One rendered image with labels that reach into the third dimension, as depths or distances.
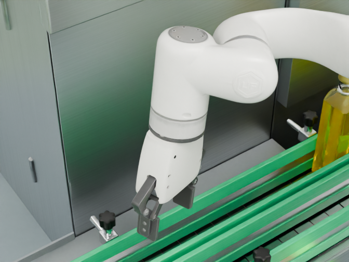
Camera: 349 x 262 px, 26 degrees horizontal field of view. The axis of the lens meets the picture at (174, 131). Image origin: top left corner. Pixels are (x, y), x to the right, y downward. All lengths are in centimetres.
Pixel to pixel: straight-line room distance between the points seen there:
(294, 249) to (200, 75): 48
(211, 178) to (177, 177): 48
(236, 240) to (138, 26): 40
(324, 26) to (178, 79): 20
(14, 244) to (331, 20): 86
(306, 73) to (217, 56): 59
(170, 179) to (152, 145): 5
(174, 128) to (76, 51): 25
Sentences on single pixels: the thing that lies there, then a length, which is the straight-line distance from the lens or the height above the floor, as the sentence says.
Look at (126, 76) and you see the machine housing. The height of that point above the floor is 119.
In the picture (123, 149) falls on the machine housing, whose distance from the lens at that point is 133.
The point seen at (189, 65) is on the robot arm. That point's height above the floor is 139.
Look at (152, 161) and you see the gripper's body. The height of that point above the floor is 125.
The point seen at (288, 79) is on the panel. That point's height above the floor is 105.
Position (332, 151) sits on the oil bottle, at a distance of 145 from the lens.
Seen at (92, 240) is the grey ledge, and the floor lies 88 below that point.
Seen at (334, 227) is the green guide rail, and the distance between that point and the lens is 136.
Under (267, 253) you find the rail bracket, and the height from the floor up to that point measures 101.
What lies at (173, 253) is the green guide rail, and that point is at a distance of 126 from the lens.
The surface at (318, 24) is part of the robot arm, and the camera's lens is 100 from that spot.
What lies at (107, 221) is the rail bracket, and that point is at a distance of 125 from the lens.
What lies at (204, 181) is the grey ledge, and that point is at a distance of 149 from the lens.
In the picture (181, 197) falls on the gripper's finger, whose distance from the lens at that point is 112.
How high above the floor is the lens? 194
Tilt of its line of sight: 42 degrees down
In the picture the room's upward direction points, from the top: straight up
